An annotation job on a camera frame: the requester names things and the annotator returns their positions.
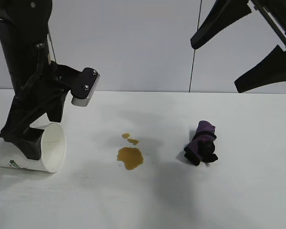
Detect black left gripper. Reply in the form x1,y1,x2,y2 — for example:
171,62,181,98
1,61,70,162

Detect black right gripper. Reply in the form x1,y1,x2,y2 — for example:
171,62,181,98
190,0,286,94

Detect white paper coffee cup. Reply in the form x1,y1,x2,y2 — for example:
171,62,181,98
0,123,67,174

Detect purple and black cloth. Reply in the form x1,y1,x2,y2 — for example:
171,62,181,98
184,120,219,167

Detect large brown coffee spill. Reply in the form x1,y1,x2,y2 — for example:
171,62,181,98
116,147,145,171

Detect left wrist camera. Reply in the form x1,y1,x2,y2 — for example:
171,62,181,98
56,63,101,107

